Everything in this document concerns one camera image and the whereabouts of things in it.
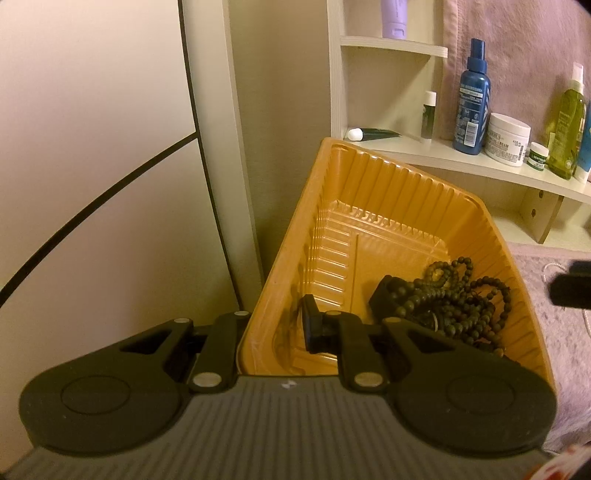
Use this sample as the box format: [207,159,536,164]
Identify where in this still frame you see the dark green lying tube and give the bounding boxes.
[346,127,400,142]

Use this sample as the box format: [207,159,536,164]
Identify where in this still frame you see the orange plastic tray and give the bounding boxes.
[238,138,553,380]

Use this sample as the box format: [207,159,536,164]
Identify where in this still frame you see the pink towel backdrop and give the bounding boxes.
[437,1,590,144]

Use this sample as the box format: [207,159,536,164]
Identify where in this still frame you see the white cream jar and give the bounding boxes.
[484,113,531,167]

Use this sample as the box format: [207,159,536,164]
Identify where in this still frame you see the black bead necklace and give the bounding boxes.
[368,256,514,357]

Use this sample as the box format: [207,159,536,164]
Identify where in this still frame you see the small green-labelled jar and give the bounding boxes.
[526,142,549,171]

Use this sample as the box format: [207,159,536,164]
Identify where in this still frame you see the cream wooden shelf unit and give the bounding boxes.
[325,0,591,254]

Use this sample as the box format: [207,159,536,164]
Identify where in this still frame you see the small white-capped stick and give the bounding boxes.
[421,90,437,141]

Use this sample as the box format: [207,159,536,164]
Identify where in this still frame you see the green pump bottle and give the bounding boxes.
[547,62,586,180]

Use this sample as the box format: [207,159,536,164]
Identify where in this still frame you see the blue spray bottle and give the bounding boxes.
[453,38,491,155]

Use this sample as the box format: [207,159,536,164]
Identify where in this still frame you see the lavender tube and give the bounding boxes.
[381,0,408,40]

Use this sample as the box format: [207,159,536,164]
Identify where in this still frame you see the blue tube right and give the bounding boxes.
[573,102,591,183]

